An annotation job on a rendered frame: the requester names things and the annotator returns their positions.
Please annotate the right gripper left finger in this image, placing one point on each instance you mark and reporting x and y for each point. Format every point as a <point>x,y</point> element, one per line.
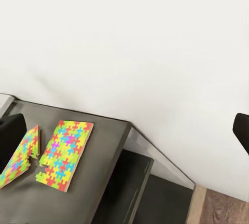
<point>12,131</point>

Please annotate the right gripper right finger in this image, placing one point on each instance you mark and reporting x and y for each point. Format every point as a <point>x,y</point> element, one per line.
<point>241,130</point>

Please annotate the desk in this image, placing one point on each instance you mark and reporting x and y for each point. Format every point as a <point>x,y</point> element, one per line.
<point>120,178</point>

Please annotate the jigsaw puzzle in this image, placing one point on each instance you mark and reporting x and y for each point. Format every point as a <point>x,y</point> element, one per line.
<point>63,153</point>
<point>19,163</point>

